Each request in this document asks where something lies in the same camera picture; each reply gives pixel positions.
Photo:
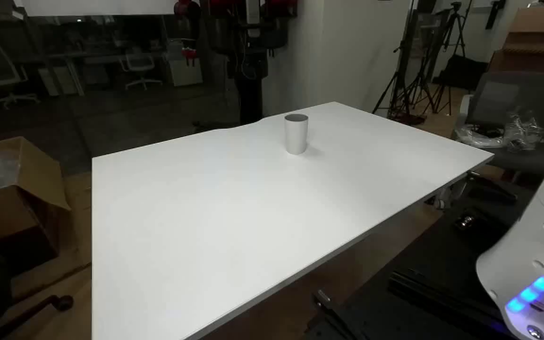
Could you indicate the white ceramic mug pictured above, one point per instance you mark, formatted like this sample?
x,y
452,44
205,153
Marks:
x,y
296,138

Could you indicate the black robot stand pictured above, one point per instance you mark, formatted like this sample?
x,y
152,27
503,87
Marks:
x,y
250,95

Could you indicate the black tripod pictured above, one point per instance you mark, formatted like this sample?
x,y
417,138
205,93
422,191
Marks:
x,y
407,116

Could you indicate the small white office chair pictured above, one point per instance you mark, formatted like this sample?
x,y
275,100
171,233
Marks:
x,y
139,63

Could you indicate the clear plastic bag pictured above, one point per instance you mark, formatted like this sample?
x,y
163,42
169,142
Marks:
x,y
511,133

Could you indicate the white board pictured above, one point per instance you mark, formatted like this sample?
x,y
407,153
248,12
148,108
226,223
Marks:
x,y
95,6

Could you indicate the black rod with knob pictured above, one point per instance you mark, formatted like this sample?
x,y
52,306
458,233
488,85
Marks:
x,y
63,303

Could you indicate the open cardboard box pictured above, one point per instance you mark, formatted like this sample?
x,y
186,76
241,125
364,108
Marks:
x,y
27,201

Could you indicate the dark office chair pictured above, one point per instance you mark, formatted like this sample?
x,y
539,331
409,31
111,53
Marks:
x,y
537,95

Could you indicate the stacked cardboard boxes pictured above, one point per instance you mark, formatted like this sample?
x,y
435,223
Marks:
x,y
537,38

